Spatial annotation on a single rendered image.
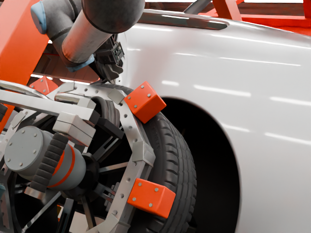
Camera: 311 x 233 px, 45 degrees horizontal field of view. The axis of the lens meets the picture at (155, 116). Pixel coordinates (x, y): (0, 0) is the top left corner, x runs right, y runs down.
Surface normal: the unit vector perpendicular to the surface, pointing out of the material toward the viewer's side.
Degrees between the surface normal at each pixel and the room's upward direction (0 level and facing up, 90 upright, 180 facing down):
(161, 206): 90
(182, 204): 85
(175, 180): 77
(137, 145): 90
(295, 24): 180
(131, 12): 124
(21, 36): 90
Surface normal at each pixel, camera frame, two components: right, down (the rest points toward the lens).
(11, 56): 0.84, 0.17
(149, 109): 0.48, 0.65
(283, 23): -0.36, 0.89
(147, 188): -0.41, -0.42
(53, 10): 0.40, -0.04
